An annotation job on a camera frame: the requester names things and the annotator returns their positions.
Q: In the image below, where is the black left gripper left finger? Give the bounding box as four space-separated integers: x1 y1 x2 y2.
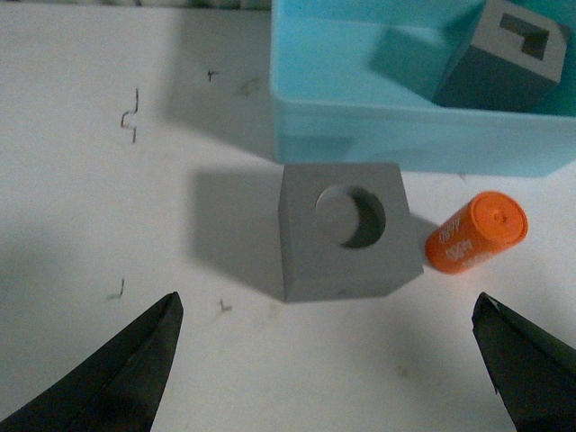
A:
1 292 184 431

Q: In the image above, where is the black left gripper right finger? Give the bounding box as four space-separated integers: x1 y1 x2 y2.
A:
472 292 575 431

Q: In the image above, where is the gray cube with round hole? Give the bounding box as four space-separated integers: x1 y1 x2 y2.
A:
278 163 423 302

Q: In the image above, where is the gray cube with rectangular slot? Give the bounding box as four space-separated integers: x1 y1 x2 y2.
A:
433 1 571 113

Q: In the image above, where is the blue plastic box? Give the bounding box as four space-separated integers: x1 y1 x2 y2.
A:
270 1 575 177

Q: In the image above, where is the orange cylinder part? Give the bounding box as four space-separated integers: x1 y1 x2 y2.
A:
425 191 528 275

